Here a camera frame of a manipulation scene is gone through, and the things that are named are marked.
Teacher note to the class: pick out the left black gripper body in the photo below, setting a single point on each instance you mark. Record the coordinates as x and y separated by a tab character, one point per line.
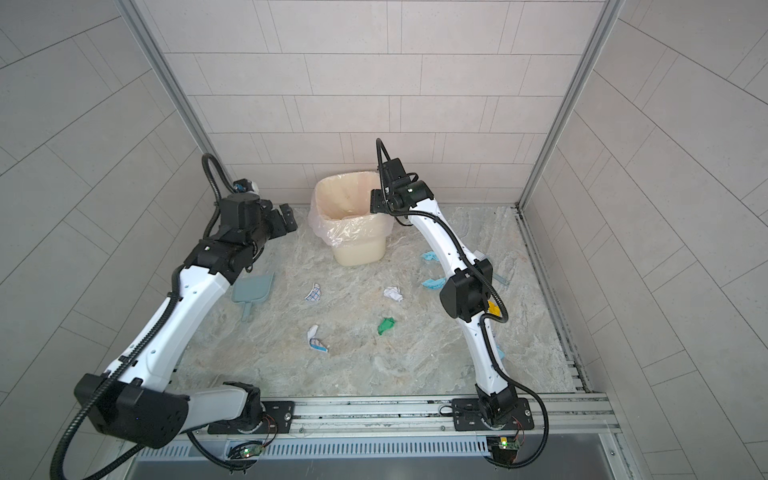
268	228

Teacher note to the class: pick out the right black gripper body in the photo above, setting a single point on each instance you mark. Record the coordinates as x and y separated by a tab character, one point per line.
386	200

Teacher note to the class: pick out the beige trash bin with bag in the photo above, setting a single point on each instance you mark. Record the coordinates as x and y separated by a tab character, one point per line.
340	216

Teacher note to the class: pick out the grey-green plastic dustpan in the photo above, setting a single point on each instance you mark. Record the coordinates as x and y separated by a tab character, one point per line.
251	290

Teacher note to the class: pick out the green paper scrap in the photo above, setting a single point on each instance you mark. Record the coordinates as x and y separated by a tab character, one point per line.
385	325

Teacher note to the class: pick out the grey-green hand brush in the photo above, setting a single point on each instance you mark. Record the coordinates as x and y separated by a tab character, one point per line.
502	274

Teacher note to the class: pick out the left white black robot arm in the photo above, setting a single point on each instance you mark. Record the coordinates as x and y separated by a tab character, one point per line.
130	400

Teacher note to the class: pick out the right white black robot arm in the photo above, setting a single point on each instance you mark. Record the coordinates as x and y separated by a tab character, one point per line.
469	297

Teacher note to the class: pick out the white checked paper scrap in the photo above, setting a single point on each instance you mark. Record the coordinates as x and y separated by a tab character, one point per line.
314	294

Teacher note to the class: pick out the lower cyan paper scrap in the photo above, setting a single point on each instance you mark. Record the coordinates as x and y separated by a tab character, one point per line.
434	284

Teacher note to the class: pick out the white crumpled paper scrap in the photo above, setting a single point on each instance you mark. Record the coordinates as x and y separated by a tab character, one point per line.
393	293

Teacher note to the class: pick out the white blue-red paper scrap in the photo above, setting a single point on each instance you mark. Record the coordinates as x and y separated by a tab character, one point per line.
313	341

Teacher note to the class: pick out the yellow paper scrap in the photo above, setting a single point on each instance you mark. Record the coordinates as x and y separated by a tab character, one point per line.
493	309

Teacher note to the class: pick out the left circuit board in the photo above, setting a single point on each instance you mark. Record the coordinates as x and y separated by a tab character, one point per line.
247	450

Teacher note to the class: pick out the circuit board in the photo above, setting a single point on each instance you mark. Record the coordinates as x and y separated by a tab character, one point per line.
247	450
503	450

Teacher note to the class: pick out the right circuit board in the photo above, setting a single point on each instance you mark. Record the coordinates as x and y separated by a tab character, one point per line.
503	450

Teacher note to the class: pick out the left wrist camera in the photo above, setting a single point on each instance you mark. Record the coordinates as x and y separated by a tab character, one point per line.
245	185

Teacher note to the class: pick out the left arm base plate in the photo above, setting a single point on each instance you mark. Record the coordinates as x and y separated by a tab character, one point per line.
273	417

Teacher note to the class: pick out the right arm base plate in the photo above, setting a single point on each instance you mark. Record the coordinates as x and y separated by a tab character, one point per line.
468	414

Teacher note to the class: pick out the aluminium mounting rail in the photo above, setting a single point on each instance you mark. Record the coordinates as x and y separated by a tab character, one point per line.
431	415

